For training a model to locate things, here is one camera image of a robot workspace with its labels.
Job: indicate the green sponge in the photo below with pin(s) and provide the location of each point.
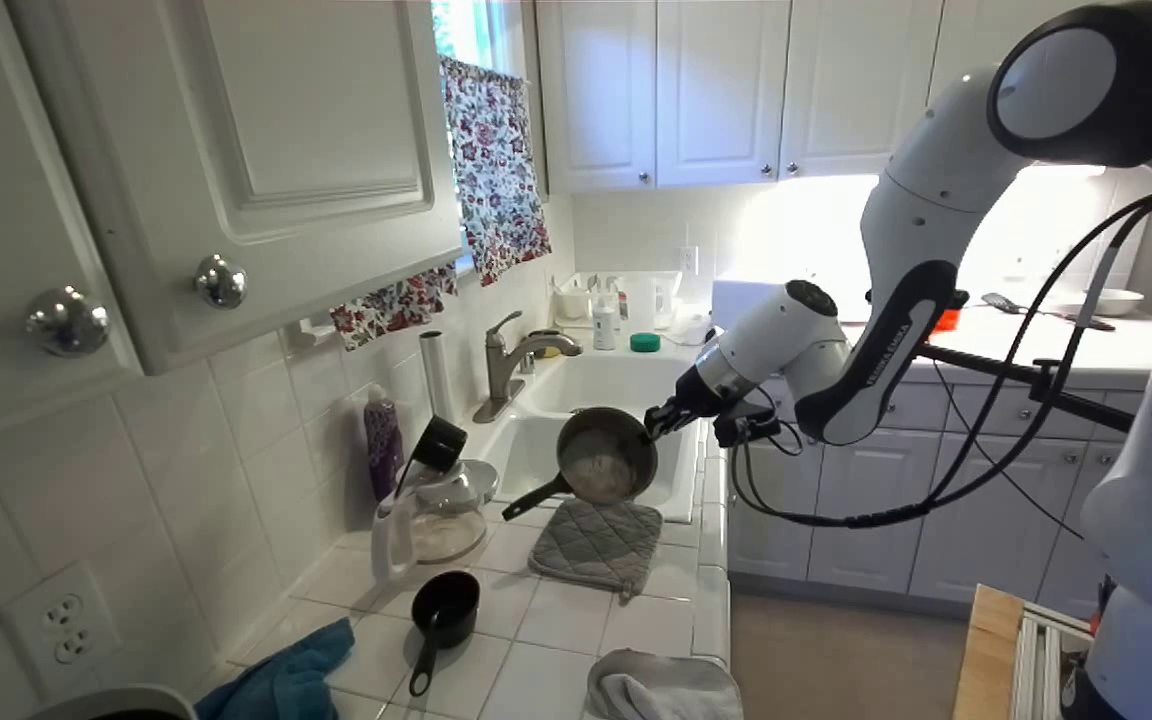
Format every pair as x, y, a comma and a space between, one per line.
644, 341

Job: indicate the white bowl rim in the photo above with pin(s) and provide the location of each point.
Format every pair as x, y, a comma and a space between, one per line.
133, 702

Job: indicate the white far upper cabinets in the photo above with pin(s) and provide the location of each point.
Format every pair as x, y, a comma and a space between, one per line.
665, 93

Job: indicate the steel frying pan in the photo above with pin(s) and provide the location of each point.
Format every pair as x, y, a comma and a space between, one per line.
598, 458

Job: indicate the small black pot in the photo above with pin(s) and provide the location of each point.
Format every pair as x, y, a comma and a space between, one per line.
447, 618

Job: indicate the purple soap bottle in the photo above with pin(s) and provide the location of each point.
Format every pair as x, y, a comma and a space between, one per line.
380, 444

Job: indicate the white wall power outlet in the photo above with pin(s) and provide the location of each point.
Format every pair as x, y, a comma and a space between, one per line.
62, 631

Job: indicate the paper towel roll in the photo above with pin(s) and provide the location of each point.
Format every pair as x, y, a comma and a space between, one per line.
432, 372

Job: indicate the white kitchen sink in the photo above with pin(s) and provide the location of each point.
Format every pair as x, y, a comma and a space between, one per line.
522, 441

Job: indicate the round chrome cabinet knob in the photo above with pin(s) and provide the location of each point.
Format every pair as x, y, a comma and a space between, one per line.
67, 323
222, 280

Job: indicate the chrome kitchen faucet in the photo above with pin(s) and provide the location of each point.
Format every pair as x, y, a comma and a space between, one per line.
504, 358

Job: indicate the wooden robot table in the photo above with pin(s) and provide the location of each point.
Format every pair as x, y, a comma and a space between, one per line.
988, 658

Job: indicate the white lower kitchen cabinets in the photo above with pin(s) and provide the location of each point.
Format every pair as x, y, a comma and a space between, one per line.
1017, 535

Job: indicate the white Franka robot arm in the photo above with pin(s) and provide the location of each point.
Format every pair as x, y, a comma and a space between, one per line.
1078, 89

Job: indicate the glass coffee carafe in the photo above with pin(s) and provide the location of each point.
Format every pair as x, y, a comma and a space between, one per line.
443, 493

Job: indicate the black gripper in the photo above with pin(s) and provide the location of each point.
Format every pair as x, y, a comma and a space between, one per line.
727, 411

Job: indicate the white upper cabinet door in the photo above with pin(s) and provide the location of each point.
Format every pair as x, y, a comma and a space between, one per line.
292, 138

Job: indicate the grey quilted pot holder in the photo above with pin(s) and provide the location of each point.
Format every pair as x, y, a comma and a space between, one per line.
598, 545

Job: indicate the blue cloth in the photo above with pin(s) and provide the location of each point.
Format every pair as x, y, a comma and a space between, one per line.
288, 682

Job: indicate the floral window curtain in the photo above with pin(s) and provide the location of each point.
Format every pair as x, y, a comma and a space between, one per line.
496, 199

